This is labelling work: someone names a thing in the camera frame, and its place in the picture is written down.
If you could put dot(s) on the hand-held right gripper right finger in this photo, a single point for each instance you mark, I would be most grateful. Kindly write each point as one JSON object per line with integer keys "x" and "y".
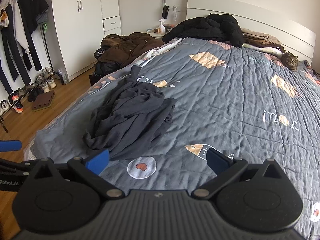
{"x": 216, "y": 161}

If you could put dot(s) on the folded brown blanket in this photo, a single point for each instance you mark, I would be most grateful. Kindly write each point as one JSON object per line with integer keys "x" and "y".
{"x": 260, "y": 37}

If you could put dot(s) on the row of assorted shoes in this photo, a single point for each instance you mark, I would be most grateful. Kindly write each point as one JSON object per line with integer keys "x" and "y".
{"x": 17, "y": 100}

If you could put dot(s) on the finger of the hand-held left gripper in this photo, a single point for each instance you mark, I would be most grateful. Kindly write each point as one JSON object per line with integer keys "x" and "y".
{"x": 10, "y": 146}
{"x": 12, "y": 166}

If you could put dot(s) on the white spray bottle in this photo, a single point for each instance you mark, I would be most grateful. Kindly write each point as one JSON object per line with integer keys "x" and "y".
{"x": 161, "y": 28}

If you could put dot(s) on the white headboard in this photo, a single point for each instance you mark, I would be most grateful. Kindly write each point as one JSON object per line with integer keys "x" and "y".
{"x": 250, "y": 10}

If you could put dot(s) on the green hanging item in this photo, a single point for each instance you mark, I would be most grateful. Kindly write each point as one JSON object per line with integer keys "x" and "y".
{"x": 44, "y": 28}

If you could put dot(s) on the black hanging shirt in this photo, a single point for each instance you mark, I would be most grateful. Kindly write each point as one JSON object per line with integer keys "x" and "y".
{"x": 30, "y": 7}

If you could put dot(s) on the clear plastic bottle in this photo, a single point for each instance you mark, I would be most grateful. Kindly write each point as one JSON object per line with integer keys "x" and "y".
{"x": 62, "y": 77}

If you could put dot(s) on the bedside table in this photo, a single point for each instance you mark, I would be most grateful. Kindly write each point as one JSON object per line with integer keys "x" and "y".
{"x": 155, "y": 33}

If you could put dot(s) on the white wall outlet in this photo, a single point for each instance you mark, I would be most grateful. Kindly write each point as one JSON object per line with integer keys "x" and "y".
{"x": 177, "y": 8}

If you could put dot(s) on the white mattress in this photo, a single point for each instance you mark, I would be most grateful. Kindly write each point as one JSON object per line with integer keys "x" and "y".
{"x": 31, "y": 152}

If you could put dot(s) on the black cap with logo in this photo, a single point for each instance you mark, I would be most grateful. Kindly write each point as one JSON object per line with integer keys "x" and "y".
{"x": 100, "y": 53}

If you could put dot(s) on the black clothes rack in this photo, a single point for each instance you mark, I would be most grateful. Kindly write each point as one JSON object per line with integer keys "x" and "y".
{"x": 48, "y": 52}

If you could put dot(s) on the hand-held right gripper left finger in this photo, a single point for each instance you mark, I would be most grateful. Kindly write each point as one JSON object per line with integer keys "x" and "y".
{"x": 97, "y": 161}

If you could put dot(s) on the black vented box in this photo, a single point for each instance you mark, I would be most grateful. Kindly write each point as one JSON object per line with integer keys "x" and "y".
{"x": 96, "y": 78}

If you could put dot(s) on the white wardrobe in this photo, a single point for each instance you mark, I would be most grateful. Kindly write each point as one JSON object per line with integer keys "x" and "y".
{"x": 82, "y": 30}

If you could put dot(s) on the printed blue-grey quilt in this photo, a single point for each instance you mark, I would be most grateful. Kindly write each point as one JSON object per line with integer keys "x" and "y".
{"x": 225, "y": 92}

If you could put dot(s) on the black puffer jacket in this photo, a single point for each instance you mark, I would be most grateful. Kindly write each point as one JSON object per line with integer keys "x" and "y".
{"x": 207, "y": 27}

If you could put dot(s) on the grey hanging hoodie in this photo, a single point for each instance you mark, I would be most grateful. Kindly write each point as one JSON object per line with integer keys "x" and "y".
{"x": 18, "y": 27}

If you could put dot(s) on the tabby cat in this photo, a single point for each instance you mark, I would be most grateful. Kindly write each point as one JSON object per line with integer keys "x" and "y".
{"x": 289, "y": 60}

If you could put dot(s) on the dark navy sweater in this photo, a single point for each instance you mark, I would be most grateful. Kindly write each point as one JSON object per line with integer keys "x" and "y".
{"x": 130, "y": 115}

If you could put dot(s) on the white pillow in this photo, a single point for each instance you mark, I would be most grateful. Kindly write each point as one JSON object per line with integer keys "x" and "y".
{"x": 270, "y": 50}

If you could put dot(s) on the brown jacket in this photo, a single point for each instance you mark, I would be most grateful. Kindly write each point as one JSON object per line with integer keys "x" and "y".
{"x": 130, "y": 45}

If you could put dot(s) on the black hairbrush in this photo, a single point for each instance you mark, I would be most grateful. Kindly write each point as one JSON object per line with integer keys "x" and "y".
{"x": 165, "y": 12}

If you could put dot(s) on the brown foam block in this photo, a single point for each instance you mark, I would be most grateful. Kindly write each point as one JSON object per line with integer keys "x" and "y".
{"x": 43, "y": 101}

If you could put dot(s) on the grey hanging garment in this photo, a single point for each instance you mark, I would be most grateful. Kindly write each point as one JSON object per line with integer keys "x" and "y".
{"x": 43, "y": 18}

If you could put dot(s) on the white printed hanging shirt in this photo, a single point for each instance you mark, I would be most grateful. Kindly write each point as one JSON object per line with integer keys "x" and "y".
{"x": 3, "y": 15}

